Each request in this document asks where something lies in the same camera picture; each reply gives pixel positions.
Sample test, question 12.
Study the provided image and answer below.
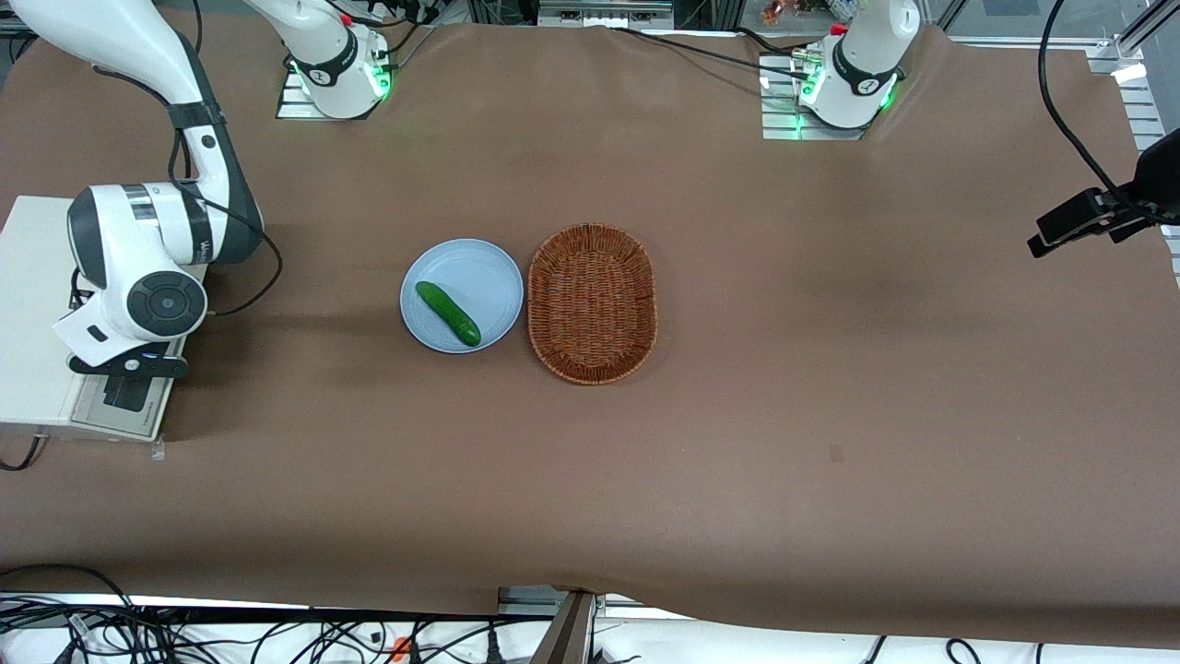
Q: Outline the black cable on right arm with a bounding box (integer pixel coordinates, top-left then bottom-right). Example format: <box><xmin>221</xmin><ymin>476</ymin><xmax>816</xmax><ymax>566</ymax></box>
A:
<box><xmin>169</xmin><ymin>129</ymin><xmax>284</xmax><ymax>318</ymax></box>

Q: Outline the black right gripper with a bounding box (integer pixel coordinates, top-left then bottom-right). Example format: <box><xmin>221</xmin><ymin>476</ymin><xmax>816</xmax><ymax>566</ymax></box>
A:
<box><xmin>68</xmin><ymin>352</ymin><xmax>191</xmax><ymax>412</ymax></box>

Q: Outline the oval brown wicker basket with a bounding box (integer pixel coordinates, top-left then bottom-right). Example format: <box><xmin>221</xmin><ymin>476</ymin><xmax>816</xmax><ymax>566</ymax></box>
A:
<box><xmin>527</xmin><ymin>222</ymin><xmax>658</xmax><ymax>386</ymax></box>

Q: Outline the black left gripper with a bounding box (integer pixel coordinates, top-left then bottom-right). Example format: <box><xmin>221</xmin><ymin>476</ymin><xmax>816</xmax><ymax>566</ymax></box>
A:
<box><xmin>1132</xmin><ymin>127</ymin><xmax>1180</xmax><ymax>243</ymax></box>

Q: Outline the aluminium frame rail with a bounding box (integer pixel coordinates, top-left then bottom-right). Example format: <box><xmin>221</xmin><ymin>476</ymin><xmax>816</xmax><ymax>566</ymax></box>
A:
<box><xmin>1086</xmin><ymin>0</ymin><xmax>1180</xmax><ymax>278</ymax></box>

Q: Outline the brown table cover sheet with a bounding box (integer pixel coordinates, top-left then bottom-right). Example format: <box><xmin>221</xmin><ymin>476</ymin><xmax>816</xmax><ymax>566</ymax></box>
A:
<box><xmin>0</xmin><ymin>11</ymin><xmax>1180</xmax><ymax>648</ymax></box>

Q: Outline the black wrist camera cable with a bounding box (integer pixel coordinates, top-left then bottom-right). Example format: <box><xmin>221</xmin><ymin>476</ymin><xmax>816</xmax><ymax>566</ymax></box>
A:
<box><xmin>1038</xmin><ymin>0</ymin><xmax>1153</xmax><ymax>219</ymax></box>

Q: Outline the black looped floor cable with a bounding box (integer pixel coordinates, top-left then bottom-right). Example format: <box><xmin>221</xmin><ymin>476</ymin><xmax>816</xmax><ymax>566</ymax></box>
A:
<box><xmin>0</xmin><ymin>563</ymin><xmax>148</xmax><ymax>637</ymax></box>

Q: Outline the black oven power cable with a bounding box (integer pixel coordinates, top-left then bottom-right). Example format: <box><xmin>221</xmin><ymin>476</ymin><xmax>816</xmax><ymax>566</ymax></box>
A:
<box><xmin>0</xmin><ymin>435</ymin><xmax>45</xmax><ymax>472</ymax></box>

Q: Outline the short black cable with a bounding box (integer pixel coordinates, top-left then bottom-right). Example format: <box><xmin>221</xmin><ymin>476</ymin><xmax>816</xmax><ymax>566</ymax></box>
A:
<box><xmin>736</xmin><ymin>28</ymin><xmax>808</xmax><ymax>56</ymax></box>

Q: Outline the long black cable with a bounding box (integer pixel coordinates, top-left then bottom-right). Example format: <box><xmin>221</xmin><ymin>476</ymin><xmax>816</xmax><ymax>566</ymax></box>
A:
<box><xmin>608</xmin><ymin>26</ymin><xmax>814</xmax><ymax>75</ymax></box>

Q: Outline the ribbed metal arm base plate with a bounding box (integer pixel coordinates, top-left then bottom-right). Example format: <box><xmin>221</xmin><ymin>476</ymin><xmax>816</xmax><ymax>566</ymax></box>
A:
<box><xmin>760</xmin><ymin>52</ymin><xmax>903</xmax><ymax>142</ymax></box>
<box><xmin>276</xmin><ymin>66</ymin><xmax>394</xmax><ymax>122</ymax></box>

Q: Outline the white toaster oven body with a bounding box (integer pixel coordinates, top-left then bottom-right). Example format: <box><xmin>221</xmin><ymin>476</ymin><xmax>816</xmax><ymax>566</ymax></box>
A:
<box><xmin>0</xmin><ymin>194</ymin><xmax>211</xmax><ymax>442</ymax></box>

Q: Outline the green cucumber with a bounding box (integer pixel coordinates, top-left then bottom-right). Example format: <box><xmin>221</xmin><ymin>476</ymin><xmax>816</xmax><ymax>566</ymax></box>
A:
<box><xmin>415</xmin><ymin>281</ymin><xmax>483</xmax><ymax>349</ymax></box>

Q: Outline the silver table edge bracket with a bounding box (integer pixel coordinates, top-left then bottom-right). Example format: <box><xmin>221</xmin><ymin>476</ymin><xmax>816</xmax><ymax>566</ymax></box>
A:
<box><xmin>498</xmin><ymin>585</ymin><xmax>646</xmax><ymax>621</ymax></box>

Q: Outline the light blue round plate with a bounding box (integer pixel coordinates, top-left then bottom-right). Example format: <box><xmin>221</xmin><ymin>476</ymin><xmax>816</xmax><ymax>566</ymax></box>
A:
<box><xmin>399</xmin><ymin>239</ymin><xmax>525</xmax><ymax>355</ymax></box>

